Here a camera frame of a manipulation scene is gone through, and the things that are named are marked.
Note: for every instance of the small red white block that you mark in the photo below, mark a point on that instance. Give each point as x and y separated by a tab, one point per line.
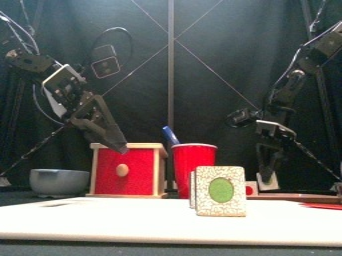
251	188

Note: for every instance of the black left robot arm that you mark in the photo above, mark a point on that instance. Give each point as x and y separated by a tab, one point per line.
27	61

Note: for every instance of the toy sushi roll slice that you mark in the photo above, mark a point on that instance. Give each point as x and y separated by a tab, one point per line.
191	190

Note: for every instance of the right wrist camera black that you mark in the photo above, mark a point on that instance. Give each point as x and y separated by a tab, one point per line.
242	118

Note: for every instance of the diagonal metal frame brace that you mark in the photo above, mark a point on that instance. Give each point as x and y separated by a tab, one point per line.
31	151
318	160

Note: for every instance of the brown wooden tray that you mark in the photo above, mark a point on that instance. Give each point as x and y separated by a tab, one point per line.
298	198

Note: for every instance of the grey bowl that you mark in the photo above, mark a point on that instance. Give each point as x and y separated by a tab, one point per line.
57	181

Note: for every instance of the wooden box red drawer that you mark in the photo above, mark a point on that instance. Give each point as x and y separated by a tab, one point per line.
127	170

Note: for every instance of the white cutting board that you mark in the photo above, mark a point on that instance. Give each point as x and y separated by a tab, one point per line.
168	221

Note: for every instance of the red plastic cup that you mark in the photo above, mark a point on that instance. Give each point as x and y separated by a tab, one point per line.
192	166

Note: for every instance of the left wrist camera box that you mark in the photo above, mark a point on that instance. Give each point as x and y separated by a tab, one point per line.
105	62

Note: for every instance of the flat red plate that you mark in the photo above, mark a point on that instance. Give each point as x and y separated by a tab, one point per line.
322	206

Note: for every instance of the vertical metal frame pole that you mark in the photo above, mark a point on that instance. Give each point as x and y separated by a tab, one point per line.
169	66

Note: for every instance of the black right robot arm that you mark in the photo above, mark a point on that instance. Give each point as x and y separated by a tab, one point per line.
307	56

